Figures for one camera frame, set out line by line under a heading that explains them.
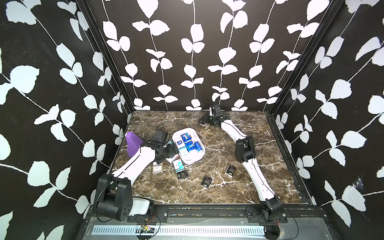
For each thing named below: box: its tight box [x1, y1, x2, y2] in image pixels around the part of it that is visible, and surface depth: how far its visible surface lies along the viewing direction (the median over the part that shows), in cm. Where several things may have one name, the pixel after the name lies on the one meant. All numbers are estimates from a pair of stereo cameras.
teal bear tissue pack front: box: [172, 159, 185, 173], surface depth 90 cm
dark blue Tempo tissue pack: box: [184, 140, 196, 153], surface depth 98 cm
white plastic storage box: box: [172, 128, 206, 165], surface depth 98 cm
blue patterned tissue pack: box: [194, 141, 203, 153], surface depth 97 cm
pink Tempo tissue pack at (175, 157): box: [165, 154, 180, 164], surface depth 93 cm
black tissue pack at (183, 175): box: [177, 170, 189, 180], surface depth 87 cm
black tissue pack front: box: [200, 175, 213, 189], surface depth 85 cm
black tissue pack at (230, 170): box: [225, 164, 237, 178], surface depth 90 cm
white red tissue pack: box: [152, 161, 163, 173], surface depth 90 cm
